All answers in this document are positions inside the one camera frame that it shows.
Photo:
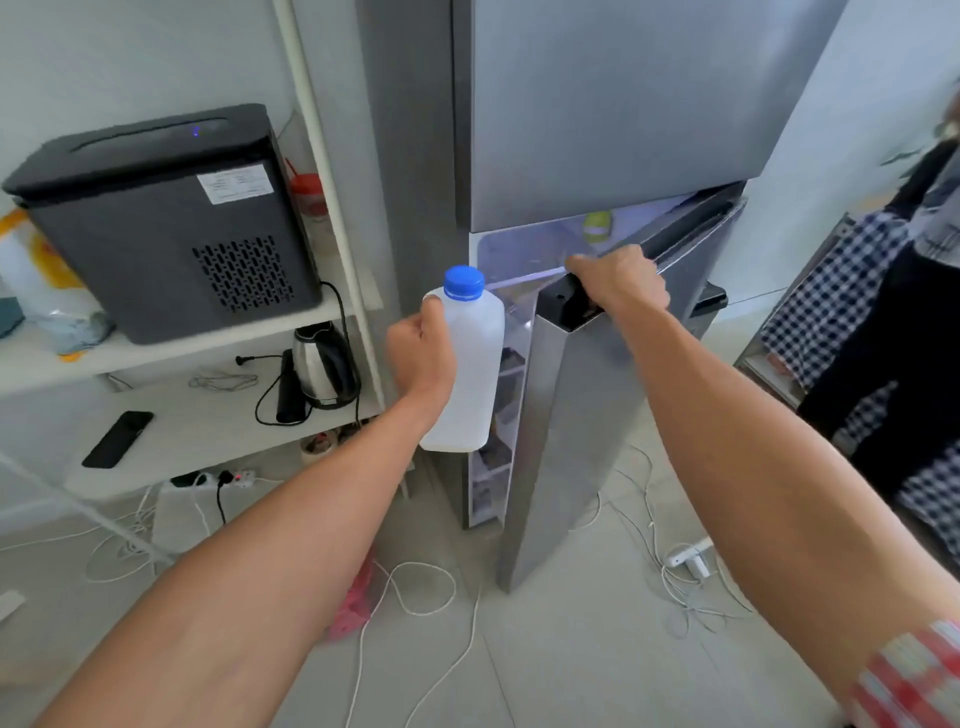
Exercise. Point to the silver refrigerator body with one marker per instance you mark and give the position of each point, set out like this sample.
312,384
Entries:
570,112

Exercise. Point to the black ice maker machine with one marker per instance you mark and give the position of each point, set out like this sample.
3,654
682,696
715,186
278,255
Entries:
169,225

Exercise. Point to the small round container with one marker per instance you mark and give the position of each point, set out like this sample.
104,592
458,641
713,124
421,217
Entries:
319,447

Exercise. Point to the person's left thumb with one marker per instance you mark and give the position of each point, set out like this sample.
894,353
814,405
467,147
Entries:
435,322

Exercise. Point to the white shelving unit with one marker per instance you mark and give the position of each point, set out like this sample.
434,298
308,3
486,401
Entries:
225,360

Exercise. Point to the person's right fingers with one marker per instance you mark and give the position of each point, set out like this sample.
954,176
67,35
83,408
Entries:
592,270

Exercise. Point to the black smartphone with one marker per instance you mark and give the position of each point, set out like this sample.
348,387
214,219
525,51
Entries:
118,439

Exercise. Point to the white power strip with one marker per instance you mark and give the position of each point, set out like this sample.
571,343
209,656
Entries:
232,477
691,558

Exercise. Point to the green item in refrigerator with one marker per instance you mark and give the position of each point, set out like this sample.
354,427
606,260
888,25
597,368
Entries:
598,225

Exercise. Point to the person's left hand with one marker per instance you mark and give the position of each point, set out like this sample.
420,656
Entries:
421,360

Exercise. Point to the steel electric kettle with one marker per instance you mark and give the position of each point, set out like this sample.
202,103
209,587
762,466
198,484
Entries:
324,366

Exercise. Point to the person's right hand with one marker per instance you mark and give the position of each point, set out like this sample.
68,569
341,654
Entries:
622,279

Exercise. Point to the person's left forearm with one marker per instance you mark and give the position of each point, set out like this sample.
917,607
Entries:
255,570

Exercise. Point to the silver refrigerator door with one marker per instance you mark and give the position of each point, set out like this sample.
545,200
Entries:
577,390

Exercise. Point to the white milk jug blue cap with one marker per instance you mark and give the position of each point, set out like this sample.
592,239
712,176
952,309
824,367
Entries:
471,367

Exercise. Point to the red checkered sleeve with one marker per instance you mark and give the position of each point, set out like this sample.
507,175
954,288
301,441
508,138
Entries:
911,679

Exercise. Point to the red lidded plastic jar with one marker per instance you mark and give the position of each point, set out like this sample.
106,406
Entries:
309,202

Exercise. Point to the pink plastic bag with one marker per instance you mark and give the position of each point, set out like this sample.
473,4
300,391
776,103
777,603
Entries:
352,600

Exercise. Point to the yellow white plastic bag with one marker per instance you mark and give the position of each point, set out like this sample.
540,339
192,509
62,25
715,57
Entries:
45,292

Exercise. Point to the person's right forearm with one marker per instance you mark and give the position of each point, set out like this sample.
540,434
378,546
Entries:
787,480

